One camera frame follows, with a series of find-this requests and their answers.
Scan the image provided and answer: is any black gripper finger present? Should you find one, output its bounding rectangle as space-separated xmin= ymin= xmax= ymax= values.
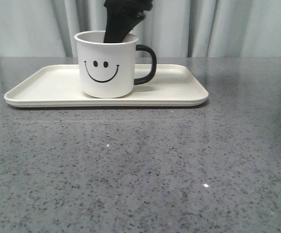
xmin=104 ymin=0 xmax=153 ymax=43
xmin=122 ymin=9 xmax=146 ymax=41

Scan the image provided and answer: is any white smiley face mug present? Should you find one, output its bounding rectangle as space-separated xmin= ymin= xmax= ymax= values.
xmin=74 ymin=31 xmax=157 ymax=98

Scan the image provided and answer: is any cream rectangular plastic tray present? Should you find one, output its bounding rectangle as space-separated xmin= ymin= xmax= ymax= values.
xmin=4 ymin=64 xmax=209 ymax=108

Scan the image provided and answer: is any pale green curtain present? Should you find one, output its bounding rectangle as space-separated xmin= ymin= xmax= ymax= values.
xmin=0 ymin=0 xmax=281 ymax=58

